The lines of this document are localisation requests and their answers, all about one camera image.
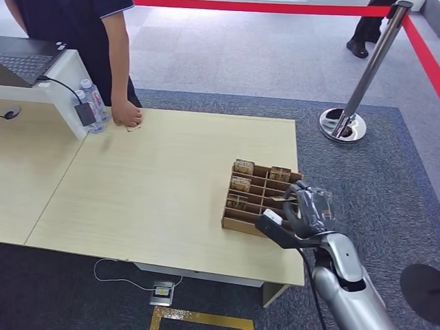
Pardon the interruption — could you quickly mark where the person's left hand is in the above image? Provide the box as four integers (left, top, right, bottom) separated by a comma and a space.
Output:
111, 99, 143, 128

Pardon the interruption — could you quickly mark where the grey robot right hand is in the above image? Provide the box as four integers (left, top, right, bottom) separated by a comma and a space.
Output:
282, 180, 337, 240

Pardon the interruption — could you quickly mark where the wooden slotted card holder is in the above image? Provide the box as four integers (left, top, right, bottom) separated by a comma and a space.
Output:
221, 159, 304, 239

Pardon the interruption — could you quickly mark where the person standing behind barrier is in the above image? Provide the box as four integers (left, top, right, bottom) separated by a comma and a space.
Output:
346, 0, 396, 60

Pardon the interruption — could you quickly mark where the clear plastic water bottle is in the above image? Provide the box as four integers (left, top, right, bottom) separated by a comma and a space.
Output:
73, 89, 104, 135
79, 78, 110, 124

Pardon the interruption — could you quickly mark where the black power adapter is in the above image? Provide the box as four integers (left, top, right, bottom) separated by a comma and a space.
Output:
74, 102, 97, 129

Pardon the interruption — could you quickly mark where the white desk riser shelf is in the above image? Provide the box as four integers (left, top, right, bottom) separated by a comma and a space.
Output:
0, 48, 91, 141

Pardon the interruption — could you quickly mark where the dark grey laptop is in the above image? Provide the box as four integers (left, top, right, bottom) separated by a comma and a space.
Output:
0, 35, 67, 87

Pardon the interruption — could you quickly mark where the black round desk grommet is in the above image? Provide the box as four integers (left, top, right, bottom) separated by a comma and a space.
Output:
0, 105, 21, 121

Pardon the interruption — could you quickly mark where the metal floor socket box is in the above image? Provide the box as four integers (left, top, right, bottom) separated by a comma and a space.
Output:
149, 281, 175, 307

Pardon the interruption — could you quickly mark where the long red barrier belt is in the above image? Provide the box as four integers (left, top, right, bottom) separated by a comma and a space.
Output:
133, 0, 392, 18

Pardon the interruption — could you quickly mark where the short red barrier belt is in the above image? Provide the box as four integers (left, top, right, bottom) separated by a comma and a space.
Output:
401, 12, 440, 99

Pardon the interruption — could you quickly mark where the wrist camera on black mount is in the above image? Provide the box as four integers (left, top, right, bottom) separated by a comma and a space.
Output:
255, 208, 324, 250

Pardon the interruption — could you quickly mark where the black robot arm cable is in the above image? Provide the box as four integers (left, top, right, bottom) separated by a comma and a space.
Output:
297, 247, 328, 330

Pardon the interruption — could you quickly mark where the black laptop power cable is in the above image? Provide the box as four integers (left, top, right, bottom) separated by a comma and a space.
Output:
35, 75, 82, 105

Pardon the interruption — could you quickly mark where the white desk frame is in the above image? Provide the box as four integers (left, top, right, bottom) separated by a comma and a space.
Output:
134, 262, 290, 309

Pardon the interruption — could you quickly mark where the thin white floor cable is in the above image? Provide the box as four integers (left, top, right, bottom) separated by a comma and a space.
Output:
94, 258, 183, 292

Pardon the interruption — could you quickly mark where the chrome stanchion post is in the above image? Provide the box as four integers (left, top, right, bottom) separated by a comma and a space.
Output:
318, 0, 414, 144

